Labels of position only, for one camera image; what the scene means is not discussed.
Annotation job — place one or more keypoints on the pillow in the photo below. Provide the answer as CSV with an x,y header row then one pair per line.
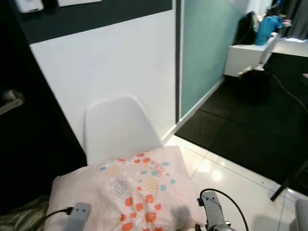
x,y
125,192

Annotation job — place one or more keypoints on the white plastic shell chair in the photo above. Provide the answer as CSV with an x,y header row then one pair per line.
x,y
120,130

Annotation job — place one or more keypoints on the green bedding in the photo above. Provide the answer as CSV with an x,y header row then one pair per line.
x,y
21,216

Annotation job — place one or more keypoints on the teal glass panel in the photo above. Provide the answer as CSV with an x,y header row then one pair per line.
x,y
204,48

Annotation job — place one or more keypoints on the white low cabinet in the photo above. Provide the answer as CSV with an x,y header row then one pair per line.
x,y
245,57

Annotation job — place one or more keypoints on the black round stool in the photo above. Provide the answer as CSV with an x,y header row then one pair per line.
x,y
255,85

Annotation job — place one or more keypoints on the black bag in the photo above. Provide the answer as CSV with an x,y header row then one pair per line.
x,y
246,28

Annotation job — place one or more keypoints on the black stand leg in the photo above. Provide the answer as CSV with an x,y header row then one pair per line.
x,y
288,181

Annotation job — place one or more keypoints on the small white wall device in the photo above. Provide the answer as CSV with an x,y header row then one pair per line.
x,y
29,5

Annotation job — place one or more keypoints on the wide white wall plate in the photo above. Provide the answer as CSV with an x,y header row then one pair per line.
x,y
79,2

